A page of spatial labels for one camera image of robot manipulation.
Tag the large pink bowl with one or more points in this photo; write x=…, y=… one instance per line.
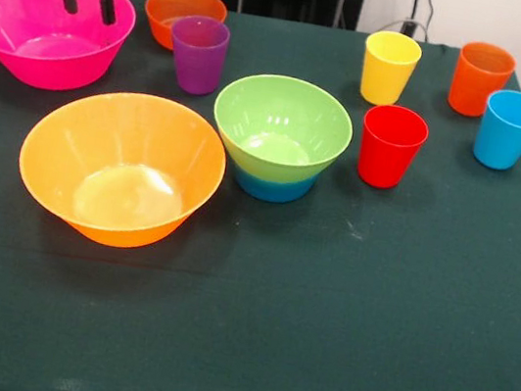
x=21, y=18

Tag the purple cup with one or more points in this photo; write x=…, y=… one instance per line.
x=196, y=66

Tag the large orange bowl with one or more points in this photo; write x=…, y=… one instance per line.
x=100, y=140

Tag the green bowl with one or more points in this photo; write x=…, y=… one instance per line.
x=303, y=113

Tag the blue bowl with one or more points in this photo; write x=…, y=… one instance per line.
x=271, y=190

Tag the small dark orange bowl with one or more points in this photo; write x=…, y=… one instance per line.
x=162, y=26

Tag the yellow cup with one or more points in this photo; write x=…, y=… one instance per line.
x=385, y=81

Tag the black power plug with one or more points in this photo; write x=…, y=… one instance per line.
x=409, y=28

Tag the red cup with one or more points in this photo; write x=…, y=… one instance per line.
x=385, y=160

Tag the dark green table cloth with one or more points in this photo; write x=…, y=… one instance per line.
x=269, y=331

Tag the orange cup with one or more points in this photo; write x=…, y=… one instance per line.
x=470, y=90

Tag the blue cup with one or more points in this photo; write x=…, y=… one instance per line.
x=502, y=139

